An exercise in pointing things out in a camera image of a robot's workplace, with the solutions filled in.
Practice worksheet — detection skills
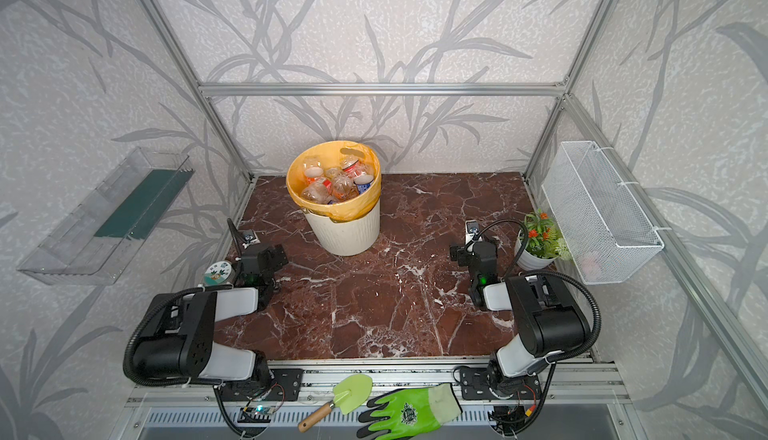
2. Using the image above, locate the blue cap water bottle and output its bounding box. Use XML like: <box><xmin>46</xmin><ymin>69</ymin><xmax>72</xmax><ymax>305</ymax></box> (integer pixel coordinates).
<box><xmin>353</xmin><ymin>173</ymin><xmax>375</xmax><ymax>195</ymax></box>

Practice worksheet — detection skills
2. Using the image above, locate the potted plant with red flowers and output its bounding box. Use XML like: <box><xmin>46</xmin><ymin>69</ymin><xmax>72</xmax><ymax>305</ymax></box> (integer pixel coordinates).
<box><xmin>515</xmin><ymin>210</ymin><xmax>573</xmax><ymax>271</ymax></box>

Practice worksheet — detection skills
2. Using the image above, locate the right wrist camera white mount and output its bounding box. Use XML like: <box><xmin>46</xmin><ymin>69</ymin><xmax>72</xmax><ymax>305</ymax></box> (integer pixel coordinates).
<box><xmin>465</xmin><ymin>220</ymin><xmax>482</xmax><ymax>245</ymax></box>

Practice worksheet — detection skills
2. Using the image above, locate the round tub with cartoon lid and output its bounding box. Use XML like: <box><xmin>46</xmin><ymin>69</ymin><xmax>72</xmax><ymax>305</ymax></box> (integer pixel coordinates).
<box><xmin>202</xmin><ymin>260</ymin><xmax>235</xmax><ymax>288</ymax></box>

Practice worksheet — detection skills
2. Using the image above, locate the black corrugated cable right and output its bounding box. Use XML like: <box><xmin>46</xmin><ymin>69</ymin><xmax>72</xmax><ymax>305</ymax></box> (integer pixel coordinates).
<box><xmin>470</xmin><ymin>219</ymin><xmax>602</xmax><ymax>364</ymax></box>

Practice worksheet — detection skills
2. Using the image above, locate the green circuit board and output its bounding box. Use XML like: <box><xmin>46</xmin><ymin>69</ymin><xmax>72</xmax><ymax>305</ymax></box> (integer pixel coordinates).
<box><xmin>237</xmin><ymin>404</ymin><xmax>282</xmax><ymax>425</ymax></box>

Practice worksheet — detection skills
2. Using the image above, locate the green garden trowel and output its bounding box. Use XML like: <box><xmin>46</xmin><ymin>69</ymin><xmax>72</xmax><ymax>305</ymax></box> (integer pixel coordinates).
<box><xmin>297</xmin><ymin>373</ymin><xmax>373</xmax><ymax>433</ymax></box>

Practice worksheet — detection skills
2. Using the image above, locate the yellow bin liner bag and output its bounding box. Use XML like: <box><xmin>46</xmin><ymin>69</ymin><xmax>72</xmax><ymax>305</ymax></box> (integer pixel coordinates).
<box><xmin>286</xmin><ymin>140</ymin><xmax>382</xmax><ymax>222</ymax></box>

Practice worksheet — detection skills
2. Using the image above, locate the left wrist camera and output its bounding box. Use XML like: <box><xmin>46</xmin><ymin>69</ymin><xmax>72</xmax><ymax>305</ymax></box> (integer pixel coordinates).
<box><xmin>239</xmin><ymin>229</ymin><xmax>260</xmax><ymax>248</ymax></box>

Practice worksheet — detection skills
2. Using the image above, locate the white wire mesh basket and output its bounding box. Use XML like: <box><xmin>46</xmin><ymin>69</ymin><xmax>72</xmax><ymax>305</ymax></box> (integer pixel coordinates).
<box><xmin>542</xmin><ymin>140</ymin><xmax>664</xmax><ymax>284</ymax></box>

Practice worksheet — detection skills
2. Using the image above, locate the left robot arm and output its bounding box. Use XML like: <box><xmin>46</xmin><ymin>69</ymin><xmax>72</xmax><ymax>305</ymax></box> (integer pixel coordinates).
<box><xmin>123</xmin><ymin>242</ymin><xmax>288</xmax><ymax>389</ymax></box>

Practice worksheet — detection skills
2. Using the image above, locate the red label clear bottle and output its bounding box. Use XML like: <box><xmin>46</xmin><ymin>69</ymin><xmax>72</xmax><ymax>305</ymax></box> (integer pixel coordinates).
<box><xmin>340</xmin><ymin>154</ymin><xmax>375</xmax><ymax>179</ymax></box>

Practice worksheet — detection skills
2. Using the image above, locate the clear acrylic wall shelf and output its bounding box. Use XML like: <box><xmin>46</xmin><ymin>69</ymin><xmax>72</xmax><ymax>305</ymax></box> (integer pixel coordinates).
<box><xmin>18</xmin><ymin>147</ymin><xmax>194</xmax><ymax>286</ymax></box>

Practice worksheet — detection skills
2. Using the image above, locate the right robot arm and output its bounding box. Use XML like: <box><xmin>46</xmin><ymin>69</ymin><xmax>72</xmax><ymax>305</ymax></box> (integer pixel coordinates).
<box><xmin>450</xmin><ymin>240</ymin><xmax>601</xmax><ymax>398</ymax></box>

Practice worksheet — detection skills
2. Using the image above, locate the white ribbed waste bin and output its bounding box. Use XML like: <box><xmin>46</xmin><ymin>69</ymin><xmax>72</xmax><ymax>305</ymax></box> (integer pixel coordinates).
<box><xmin>304</xmin><ymin>201</ymin><xmax>381</xmax><ymax>256</ymax></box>

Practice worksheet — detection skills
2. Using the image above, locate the green work glove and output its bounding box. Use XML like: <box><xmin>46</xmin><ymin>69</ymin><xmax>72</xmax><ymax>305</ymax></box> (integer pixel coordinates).
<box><xmin>356</xmin><ymin>383</ymin><xmax>462</xmax><ymax>439</ymax></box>

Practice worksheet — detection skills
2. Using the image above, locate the orange label bottle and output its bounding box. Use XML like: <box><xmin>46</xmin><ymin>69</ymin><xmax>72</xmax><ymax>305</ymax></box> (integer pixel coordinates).
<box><xmin>301</xmin><ymin>181</ymin><xmax>332</xmax><ymax>205</ymax></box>

